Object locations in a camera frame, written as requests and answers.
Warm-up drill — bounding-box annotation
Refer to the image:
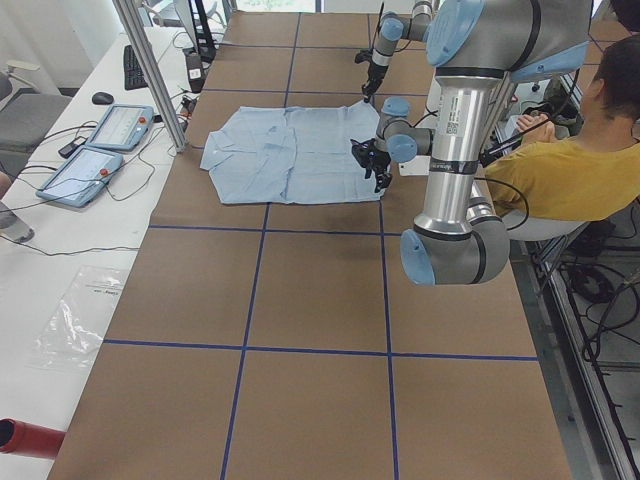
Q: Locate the lower blue teach pendant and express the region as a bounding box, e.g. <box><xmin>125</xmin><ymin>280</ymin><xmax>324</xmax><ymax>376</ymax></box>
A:
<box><xmin>36</xmin><ymin>147</ymin><xmax>124</xmax><ymax>208</ymax></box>

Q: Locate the red cylinder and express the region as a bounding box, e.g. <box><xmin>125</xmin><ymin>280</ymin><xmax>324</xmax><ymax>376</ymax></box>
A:
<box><xmin>1</xmin><ymin>418</ymin><xmax>66</xmax><ymax>459</ymax></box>

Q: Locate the upper blue teach pendant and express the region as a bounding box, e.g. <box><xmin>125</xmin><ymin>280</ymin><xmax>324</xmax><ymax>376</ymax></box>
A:
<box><xmin>85</xmin><ymin>104</ymin><xmax>154</xmax><ymax>152</ymax></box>

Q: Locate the aluminium frame post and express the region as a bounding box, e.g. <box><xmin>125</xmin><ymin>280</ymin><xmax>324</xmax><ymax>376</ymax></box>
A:
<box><xmin>112</xmin><ymin>0</ymin><xmax>187</xmax><ymax>153</ymax></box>

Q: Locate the black computer mouse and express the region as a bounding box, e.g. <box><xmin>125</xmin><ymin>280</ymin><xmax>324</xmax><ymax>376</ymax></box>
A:
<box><xmin>91</xmin><ymin>91</ymin><xmax>114</xmax><ymax>106</ymax></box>

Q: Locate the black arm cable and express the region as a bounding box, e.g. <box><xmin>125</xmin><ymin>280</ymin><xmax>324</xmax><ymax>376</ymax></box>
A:
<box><xmin>474</xmin><ymin>127</ymin><xmax>551</xmax><ymax>236</ymax></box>

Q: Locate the person in yellow shirt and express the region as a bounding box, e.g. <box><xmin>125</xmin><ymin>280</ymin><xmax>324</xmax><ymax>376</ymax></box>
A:
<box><xmin>485</xmin><ymin>35</ymin><xmax>639</xmax><ymax>221</ymax></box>

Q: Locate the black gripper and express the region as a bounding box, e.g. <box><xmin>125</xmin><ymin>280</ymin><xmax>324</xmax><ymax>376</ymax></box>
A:
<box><xmin>355</xmin><ymin>142</ymin><xmax>393</xmax><ymax>193</ymax></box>
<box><xmin>362</xmin><ymin>62</ymin><xmax>386</xmax><ymax>103</ymax></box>

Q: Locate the blue teach pendant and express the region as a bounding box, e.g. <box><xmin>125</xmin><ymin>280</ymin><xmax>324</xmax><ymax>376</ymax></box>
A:
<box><xmin>85</xmin><ymin>104</ymin><xmax>154</xmax><ymax>152</ymax></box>
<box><xmin>36</xmin><ymin>147</ymin><xmax>124</xmax><ymax>208</ymax></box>

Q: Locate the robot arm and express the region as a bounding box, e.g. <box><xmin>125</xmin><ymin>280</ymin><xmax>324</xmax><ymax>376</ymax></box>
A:
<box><xmin>351</xmin><ymin>1</ymin><xmax>592</xmax><ymax>285</ymax></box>
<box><xmin>354</xmin><ymin>1</ymin><xmax>439</xmax><ymax>103</ymax></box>

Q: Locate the clear plastic bag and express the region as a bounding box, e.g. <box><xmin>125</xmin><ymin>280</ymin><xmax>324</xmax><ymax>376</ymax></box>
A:
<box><xmin>28</xmin><ymin>266</ymin><xmax>130</xmax><ymax>373</ymax></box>

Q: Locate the black keyboard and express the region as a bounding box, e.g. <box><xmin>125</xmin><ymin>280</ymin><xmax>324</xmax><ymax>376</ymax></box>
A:
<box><xmin>123</xmin><ymin>45</ymin><xmax>148</xmax><ymax>91</ymax></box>

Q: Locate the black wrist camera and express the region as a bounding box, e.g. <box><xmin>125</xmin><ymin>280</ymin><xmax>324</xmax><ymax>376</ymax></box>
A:
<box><xmin>350</xmin><ymin>139</ymin><xmax>375</xmax><ymax>168</ymax></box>
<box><xmin>354</xmin><ymin>49</ymin><xmax>372</xmax><ymax>64</ymax></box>

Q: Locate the light blue striped shirt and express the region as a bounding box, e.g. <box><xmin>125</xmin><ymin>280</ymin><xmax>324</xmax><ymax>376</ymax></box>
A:
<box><xmin>200</xmin><ymin>101</ymin><xmax>384</xmax><ymax>205</ymax></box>

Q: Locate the grey office chair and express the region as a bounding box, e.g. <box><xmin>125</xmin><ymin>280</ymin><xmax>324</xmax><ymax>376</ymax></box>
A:
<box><xmin>1</xmin><ymin>60</ymin><xmax>72</xmax><ymax>177</ymax></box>

